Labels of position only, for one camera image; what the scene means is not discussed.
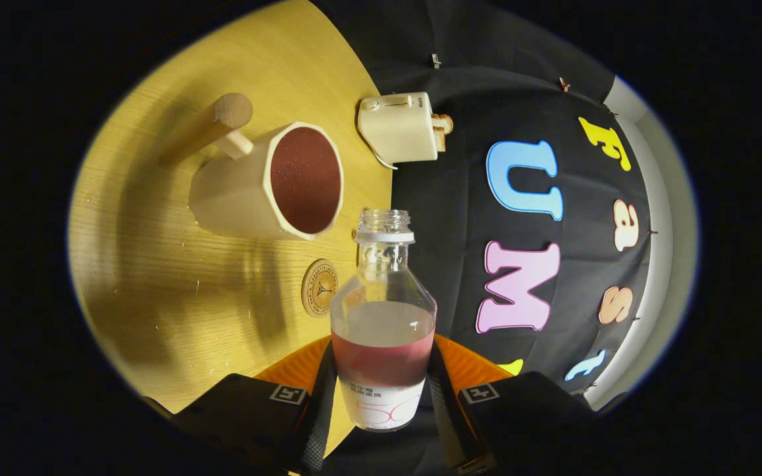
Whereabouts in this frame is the clear juice bottle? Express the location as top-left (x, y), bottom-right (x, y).
top-left (329, 209), bottom-right (437, 432)

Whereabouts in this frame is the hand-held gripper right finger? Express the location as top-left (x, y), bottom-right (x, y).
top-left (426, 334), bottom-right (603, 476)

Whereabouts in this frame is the black backdrop cloth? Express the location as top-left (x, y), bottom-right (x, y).
top-left (308, 0), bottom-right (653, 476)

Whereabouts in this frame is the wooden table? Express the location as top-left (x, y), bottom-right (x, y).
top-left (67, 0), bottom-right (395, 457)

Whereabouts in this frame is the white toaster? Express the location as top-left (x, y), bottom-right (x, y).
top-left (357, 92), bottom-right (440, 165)

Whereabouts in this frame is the white toaster cable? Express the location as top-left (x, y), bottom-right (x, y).
top-left (371, 142), bottom-right (399, 171)

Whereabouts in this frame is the round cork coaster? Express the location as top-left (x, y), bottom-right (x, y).
top-left (301, 258), bottom-right (339, 318)

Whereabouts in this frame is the cream cup with wooden handle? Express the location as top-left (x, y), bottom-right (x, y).
top-left (159, 93), bottom-right (344, 241)

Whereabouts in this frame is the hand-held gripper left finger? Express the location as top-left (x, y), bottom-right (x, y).
top-left (156, 335), bottom-right (340, 476)

